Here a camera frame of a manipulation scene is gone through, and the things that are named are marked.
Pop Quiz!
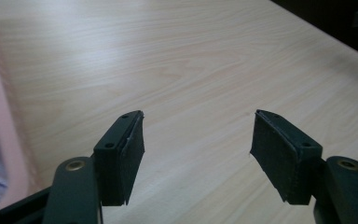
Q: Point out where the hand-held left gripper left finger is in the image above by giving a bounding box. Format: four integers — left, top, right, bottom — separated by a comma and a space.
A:
92, 110, 145, 207

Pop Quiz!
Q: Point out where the pink plastic basket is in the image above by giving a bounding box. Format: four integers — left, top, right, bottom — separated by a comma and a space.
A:
0, 6, 43, 209

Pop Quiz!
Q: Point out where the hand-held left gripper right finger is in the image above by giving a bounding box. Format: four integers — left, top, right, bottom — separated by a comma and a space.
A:
250, 109, 324, 205

